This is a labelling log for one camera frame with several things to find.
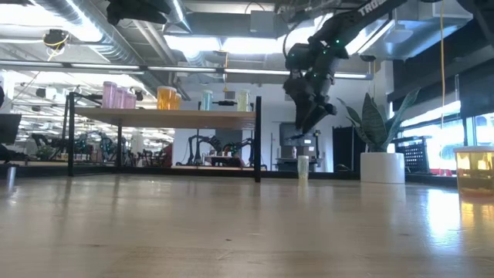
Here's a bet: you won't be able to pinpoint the grey ceiling box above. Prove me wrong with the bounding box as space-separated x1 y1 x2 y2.
249 10 277 34

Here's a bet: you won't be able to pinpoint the red background object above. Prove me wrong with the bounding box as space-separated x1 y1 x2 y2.
161 143 174 168

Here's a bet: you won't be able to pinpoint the black camera cable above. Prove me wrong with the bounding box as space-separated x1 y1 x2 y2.
282 21 300 59

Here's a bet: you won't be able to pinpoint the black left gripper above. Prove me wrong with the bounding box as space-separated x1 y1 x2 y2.
106 0 173 26

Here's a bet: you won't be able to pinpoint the green plant in white pot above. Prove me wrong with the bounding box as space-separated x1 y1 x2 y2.
336 86 421 185

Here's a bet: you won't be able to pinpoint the small yellow medicine bottle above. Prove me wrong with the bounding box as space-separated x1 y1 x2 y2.
236 89 250 112
297 154 310 182

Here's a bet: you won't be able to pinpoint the wooden shelf with black legs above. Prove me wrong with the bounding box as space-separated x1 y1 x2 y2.
63 91 262 183

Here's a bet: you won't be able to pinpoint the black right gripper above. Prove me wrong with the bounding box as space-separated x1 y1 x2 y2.
283 57 338 135

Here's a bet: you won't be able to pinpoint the black mesh basket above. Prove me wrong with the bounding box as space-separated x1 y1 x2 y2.
393 134 434 175

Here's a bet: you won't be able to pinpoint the black cabinet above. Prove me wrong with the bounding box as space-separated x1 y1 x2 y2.
332 125 364 173

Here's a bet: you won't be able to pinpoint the pink cups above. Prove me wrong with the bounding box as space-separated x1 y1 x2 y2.
102 80 118 110

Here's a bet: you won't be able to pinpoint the small green medicine bottle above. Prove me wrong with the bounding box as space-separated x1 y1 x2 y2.
201 90 214 112

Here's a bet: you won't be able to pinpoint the black ceiling camera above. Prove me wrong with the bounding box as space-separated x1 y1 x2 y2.
42 29 70 50

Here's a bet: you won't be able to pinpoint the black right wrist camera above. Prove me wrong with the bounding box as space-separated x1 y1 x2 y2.
285 42 310 71

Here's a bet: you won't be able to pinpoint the small yellow-green medicine bottle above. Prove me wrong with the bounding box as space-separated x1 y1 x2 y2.
453 145 494 196

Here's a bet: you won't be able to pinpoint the dark rectangular box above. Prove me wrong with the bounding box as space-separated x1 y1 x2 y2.
0 114 22 146

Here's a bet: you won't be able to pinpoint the dark grey machine cabinet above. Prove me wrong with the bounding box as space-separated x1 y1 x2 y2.
274 121 323 173

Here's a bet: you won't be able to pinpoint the ceiling light tube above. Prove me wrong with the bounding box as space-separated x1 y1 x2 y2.
0 59 374 81

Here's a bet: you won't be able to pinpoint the white background panel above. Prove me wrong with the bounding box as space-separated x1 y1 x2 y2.
171 128 217 168

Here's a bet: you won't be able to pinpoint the large silver rectangular duct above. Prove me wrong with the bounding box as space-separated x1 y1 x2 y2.
347 0 474 62

